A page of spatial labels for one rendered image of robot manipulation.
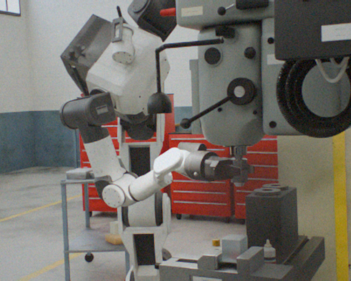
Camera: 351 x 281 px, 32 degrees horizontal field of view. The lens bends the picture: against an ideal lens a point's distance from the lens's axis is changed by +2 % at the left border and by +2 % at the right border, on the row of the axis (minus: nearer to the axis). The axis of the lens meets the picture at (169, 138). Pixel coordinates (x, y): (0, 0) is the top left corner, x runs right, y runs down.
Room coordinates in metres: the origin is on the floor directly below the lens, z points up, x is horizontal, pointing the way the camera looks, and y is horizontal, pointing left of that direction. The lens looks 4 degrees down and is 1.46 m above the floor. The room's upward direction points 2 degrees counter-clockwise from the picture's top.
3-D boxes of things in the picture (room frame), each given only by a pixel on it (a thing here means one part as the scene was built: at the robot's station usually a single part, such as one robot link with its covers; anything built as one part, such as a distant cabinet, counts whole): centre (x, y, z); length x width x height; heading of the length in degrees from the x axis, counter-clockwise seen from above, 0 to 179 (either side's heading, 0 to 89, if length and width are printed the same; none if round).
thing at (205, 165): (1.72, -0.13, 1.24); 0.13 x 0.12 x 0.10; 131
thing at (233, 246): (1.60, -0.16, 1.03); 0.06 x 0.05 x 0.06; 153
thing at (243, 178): (1.65, -0.19, 1.23); 0.05 x 0.05 x 0.06
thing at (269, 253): (1.70, -0.27, 0.97); 0.04 x 0.04 x 0.11
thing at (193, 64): (1.70, -0.09, 1.45); 0.04 x 0.04 x 0.21; 66
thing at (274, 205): (2.06, -0.34, 1.02); 0.22 x 0.12 x 0.20; 154
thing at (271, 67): (1.57, -0.37, 1.47); 0.24 x 0.19 x 0.26; 156
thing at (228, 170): (1.63, -0.16, 1.24); 0.06 x 0.02 x 0.03; 41
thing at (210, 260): (1.62, -0.11, 1.01); 0.12 x 0.06 x 0.04; 153
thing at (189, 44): (1.53, -0.07, 1.58); 0.17 x 0.01 x 0.01; 60
